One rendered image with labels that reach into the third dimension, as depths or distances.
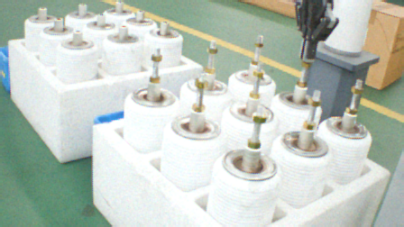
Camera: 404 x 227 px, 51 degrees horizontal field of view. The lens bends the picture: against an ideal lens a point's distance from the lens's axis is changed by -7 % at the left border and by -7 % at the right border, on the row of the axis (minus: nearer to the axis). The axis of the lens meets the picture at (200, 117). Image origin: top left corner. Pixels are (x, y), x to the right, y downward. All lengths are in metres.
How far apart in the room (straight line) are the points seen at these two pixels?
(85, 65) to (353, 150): 0.58
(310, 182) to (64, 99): 0.54
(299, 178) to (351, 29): 0.45
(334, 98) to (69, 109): 0.58
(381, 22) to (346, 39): 0.79
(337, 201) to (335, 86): 0.37
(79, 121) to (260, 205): 0.53
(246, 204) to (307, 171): 0.12
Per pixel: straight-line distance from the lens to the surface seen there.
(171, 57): 1.11
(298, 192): 0.68
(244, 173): 0.59
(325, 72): 1.03
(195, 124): 0.67
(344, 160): 0.76
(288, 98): 0.84
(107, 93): 1.01
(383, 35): 1.80
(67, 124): 1.00
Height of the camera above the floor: 0.57
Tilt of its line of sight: 26 degrees down
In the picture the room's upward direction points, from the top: 7 degrees clockwise
